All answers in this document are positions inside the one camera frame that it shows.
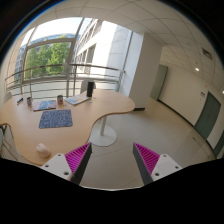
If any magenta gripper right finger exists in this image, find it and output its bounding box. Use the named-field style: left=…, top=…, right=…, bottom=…
left=133, top=143, right=182, bottom=185

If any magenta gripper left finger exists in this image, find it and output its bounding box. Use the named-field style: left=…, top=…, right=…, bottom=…
left=42, top=143, right=92, bottom=185

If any white computer mouse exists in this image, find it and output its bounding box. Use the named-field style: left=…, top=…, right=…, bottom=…
left=36, top=143, right=51, bottom=158

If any blue patterned mouse pad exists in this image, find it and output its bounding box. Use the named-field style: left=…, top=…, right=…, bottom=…
left=39, top=109, right=73, bottom=129

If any white round table leg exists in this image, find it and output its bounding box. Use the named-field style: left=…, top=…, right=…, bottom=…
left=89, top=117, right=117, bottom=147

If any wooden curved table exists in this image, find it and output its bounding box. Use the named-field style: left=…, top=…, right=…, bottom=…
left=0, top=89, right=135, bottom=166

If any chair at left edge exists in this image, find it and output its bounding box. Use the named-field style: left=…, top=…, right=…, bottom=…
left=0, top=125, right=20, bottom=161

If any red blue book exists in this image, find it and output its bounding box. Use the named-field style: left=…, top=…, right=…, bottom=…
left=33, top=100, right=56, bottom=111

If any light blue open book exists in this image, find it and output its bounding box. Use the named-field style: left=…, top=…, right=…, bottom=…
left=65, top=94, right=89, bottom=105

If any small can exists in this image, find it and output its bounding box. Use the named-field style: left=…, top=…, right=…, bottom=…
left=27, top=97, right=32, bottom=107

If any green door right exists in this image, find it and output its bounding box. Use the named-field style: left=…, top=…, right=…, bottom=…
left=194, top=93, right=221, bottom=140

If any small dark object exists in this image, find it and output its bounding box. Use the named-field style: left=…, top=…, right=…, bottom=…
left=17, top=97, right=24, bottom=105

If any black cylindrical speaker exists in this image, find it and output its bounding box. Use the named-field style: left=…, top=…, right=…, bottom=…
left=87, top=82, right=94, bottom=97

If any metal window railing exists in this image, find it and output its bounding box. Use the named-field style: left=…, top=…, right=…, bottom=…
left=5, top=64, right=124, bottom=99

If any grey door far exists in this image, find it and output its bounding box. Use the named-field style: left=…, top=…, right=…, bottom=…
left=150, top=65, right=168, bottom=100

